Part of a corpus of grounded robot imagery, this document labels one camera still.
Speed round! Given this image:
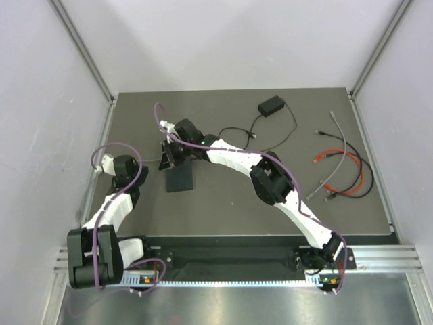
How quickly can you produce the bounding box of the aluminium frame rail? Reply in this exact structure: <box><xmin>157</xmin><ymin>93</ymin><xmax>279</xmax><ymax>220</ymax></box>
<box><xmin>53</xmin><ymin>244</ymin><xmax>424</xmax><ymax>274</ymax></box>

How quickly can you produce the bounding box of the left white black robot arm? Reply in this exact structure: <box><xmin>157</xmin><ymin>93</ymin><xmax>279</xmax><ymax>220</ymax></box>
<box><xmin>67</xmin><ymin>154</ymin><xmax>154</xmax><ymax>289</ymax></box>

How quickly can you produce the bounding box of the red ethernet cable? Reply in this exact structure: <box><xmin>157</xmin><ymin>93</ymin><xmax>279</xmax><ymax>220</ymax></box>
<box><xmin>313</xmin><ymin>148</ymin><xmax>365</xmax><ymax>196</ymax></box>

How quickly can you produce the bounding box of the black power adapter brick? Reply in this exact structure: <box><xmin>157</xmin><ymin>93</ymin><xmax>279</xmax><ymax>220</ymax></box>
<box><xmin>258</xmin><ymin>95</ymin><xmax>285</xmax><ymax>118</ymax></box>

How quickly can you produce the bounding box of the grey slotted cable duct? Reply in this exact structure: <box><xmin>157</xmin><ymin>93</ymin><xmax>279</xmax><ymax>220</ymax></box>
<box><xmin>113</xmin><ymin>272</ymin><xmax>339</xmax><ymax>289</ymax></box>

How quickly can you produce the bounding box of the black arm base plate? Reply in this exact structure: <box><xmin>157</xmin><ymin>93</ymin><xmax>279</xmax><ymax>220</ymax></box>
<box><xmin>142</xmin><ymin>236</ymin><xmax>355</xmax><ymax>271</ymax></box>

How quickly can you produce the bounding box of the black network switch box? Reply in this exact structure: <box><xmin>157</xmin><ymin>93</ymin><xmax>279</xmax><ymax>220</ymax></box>
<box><xmin>165</xmin><ymin>160</ymin><xmax>193</xmax><ymax>193</ymax></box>

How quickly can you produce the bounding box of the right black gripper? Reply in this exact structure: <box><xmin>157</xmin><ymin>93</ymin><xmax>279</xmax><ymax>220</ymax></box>
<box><xmin>159</xmin><ymin>139</ymin><xmax>193</xmax><ymax>173</ymax></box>

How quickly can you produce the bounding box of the thin black power cord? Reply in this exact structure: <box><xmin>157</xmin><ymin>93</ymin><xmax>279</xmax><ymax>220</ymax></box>
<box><xmin>218</xmin><ymin>100</ymin><xmax>298</xmax><ymax>153</ymax></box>

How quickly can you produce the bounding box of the black ethernet cable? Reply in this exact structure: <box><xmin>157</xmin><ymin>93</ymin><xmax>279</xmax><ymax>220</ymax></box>
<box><xmin>315</xmin><ymin>129</ymin><xmax>374</xmax><ymax>202</ymax></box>

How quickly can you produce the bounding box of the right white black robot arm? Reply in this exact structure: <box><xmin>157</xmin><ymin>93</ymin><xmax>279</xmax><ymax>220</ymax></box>
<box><xmin>156</xmin><ymin>118</ymin><xmax>348</xmax><ymax>271</ymax></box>

